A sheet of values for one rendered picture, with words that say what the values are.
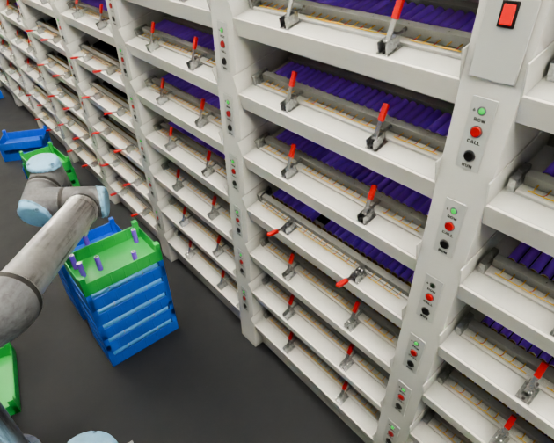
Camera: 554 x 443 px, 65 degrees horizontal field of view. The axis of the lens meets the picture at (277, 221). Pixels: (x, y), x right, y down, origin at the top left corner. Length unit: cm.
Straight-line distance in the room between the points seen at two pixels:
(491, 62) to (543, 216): 26
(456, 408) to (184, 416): 97
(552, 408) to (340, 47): 80
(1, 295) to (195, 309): 129
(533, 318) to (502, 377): 19
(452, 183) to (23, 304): 77
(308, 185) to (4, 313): 71
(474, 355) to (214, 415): 101
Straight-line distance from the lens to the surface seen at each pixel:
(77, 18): 228
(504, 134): 75
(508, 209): 81
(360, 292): 113
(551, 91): 74
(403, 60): 83
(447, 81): 78
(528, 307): 92
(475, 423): 119
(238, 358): 186
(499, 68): 73
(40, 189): 137
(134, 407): 182
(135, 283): 172
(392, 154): 90
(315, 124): 102
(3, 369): 213
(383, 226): 101
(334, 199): 108
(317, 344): 147
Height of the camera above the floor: 150
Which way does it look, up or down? 37 degrees down
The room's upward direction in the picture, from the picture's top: 1 degrees counter-clockwise
